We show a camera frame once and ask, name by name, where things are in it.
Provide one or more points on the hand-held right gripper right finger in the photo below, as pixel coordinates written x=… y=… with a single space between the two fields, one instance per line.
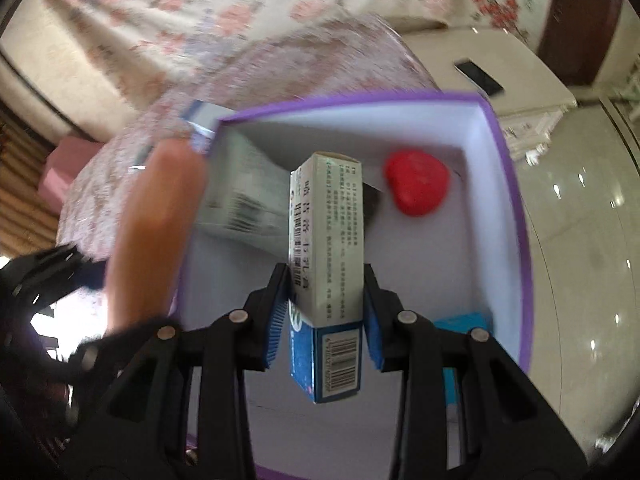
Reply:
x=374 y=332

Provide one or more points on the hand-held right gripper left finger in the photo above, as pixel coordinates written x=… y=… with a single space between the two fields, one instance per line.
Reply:
x=274 y=330

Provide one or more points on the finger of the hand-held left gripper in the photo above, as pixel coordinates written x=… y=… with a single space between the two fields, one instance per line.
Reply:
x=60 y=265
x=100 y=345

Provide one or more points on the pink long box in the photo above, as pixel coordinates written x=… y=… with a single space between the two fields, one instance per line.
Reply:
x=155 y=230

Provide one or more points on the white small carton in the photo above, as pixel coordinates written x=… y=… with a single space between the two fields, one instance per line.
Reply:
x=325 y=240

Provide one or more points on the purple cardboard box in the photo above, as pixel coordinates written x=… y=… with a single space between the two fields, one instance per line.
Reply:
x=450 y=260

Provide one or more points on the light blue small box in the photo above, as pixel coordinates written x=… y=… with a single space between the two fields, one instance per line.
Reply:
x=460 y=322

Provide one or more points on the wooden slatted panel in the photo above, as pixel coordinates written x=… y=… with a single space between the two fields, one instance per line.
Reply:
x=25 y=185

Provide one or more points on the pink stool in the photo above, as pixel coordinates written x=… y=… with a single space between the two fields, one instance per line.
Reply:
x=70 y=170

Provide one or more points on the black small carton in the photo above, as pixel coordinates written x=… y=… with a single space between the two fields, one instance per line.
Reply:
x=372 y=205

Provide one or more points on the pale green wipes pack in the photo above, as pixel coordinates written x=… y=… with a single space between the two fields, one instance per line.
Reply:
x=240 y=195

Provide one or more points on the red heart-shaped object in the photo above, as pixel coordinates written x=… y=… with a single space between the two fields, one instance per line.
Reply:
x=417 y=185

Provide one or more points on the pink patterned bedspread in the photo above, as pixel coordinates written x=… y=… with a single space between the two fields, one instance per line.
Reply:
x=310 y=60

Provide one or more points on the black phone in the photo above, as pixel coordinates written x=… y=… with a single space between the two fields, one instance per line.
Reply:
x=480 y=77

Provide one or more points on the white nightstand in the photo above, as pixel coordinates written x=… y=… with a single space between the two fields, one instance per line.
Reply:
x=525 y=90

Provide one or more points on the flower painting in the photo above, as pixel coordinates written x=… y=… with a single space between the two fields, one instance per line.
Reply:
x=500 y=5

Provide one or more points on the cream bed frame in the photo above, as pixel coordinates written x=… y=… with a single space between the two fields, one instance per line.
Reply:
x=60 y=70

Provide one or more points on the dark wooden door frame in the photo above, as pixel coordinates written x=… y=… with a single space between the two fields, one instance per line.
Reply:
x=575 y=20

